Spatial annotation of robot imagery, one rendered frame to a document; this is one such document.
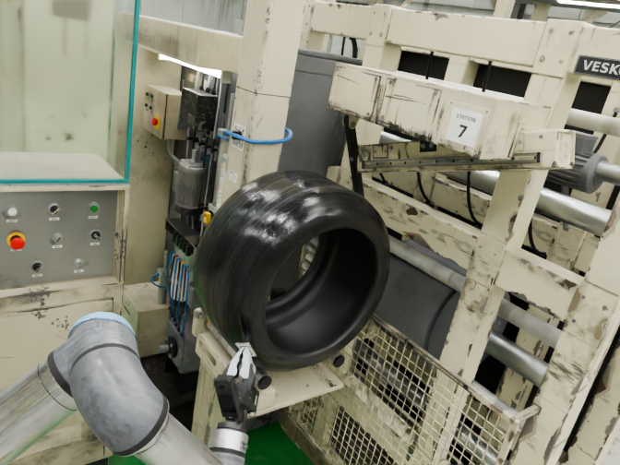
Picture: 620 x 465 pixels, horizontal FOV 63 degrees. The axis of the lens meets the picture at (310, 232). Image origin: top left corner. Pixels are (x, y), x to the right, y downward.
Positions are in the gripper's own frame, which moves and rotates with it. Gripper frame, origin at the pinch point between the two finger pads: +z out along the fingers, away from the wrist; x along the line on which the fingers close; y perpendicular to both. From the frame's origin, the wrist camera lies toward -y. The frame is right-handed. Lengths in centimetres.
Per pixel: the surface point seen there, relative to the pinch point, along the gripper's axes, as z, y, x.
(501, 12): 530, 259, 114
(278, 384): 2.5, 33.3, -2.3
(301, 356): 5.2, 16.9, 10.1
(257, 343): 2.4, 1.3, 3.1
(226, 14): 1012, 447, -442
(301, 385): 3.7, 37.1, 4.1
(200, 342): 13.6, 26.4, -29.5
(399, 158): 64, 1, 40
